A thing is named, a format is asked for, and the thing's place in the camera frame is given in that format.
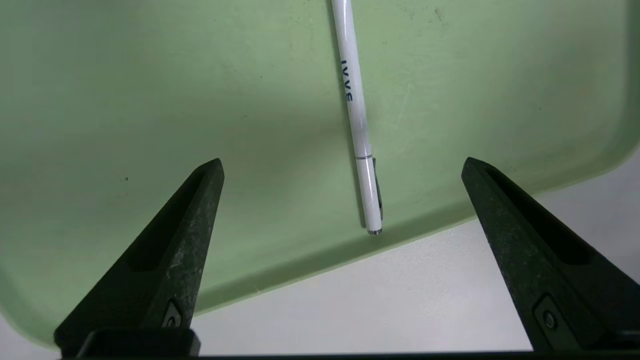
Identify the thin white pen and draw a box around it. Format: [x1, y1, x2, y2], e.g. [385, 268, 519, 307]
[331, 0, 385, 236]

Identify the light green plastic tray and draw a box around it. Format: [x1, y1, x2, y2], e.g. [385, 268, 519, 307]
[0, 0, 640, 349]

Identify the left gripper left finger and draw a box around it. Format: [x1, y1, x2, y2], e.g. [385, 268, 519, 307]
[54, 158, 225, 357]

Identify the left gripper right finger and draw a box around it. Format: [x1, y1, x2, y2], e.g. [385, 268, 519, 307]
[460, 157, 640, 352]

